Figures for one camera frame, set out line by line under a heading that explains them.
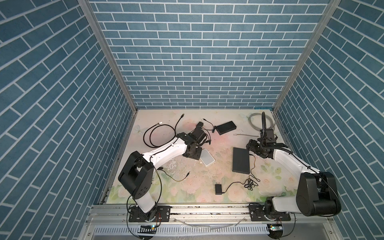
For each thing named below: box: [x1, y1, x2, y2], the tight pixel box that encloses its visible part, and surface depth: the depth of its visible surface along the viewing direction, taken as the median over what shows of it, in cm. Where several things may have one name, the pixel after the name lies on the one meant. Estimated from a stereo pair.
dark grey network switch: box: [232, 147, 250, 175], surface depth 91 cm
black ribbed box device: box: [216, 120, 237, 136], surface depth 110 cm
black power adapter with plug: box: [215, 153, 261, 195], surface depth 84 cm
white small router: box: [200, 148, 216, 167], surface depth 93 cm
